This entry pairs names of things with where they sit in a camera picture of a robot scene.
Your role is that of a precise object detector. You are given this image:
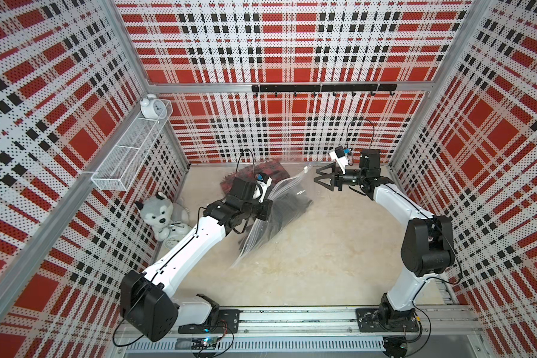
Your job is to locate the clear vacuum bag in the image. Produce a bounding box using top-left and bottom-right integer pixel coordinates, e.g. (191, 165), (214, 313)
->
(220, 160), (313, 266)

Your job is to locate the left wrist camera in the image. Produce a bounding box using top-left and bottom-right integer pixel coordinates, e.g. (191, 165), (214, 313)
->
(253, 172), (272, 203)

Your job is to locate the white wire shelf basket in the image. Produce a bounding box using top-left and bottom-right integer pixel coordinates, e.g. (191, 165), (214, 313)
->
(91, 99), (172, 192)

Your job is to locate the aluminium mounting rail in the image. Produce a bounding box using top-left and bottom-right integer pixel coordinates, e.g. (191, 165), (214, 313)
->
(226, 305), (483, 338)

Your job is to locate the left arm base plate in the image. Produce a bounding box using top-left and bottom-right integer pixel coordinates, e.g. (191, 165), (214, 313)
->
(177, 309), (242, 334)

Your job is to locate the red black plaid shirt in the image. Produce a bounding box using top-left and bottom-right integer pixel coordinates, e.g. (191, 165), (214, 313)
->
(220, 160), (290, 194)

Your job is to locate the small circuit board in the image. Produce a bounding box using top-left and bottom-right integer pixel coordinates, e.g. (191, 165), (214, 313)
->
(175, 337), (218, 351)

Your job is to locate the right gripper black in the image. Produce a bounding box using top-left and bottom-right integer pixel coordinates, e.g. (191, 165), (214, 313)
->
(315, 162), (366, 191)

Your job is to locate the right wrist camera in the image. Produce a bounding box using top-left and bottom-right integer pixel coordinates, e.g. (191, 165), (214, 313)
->
(329, 146), (352, 174)

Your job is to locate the black hook rail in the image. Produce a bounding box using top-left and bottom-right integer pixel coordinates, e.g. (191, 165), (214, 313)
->
(251, 83), (398, 94)

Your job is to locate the white alarm clock on table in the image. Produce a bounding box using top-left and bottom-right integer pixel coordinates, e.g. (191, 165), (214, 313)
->
(163, 222), (192, 249)

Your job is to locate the white alarm clock on shelf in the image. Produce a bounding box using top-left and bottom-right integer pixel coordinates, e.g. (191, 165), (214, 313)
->
(140, 94), (166, 119)

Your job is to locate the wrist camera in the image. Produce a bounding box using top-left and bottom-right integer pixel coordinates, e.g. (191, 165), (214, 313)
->
(329, 146), (352, 174)
(253, 172), (272, 203)

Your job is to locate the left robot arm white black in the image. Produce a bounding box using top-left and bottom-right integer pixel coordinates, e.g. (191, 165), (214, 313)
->
(119, 172), (272, 342)

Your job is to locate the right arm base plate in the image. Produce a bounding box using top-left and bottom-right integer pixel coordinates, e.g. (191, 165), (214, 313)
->
(356, 307), (420, 333)

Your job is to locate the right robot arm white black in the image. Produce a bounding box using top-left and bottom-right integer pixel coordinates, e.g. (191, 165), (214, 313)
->
(314, 146), (456, 327)

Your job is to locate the husky plush toy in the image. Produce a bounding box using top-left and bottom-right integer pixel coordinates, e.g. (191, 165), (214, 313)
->
(134, 192), (189, 243)

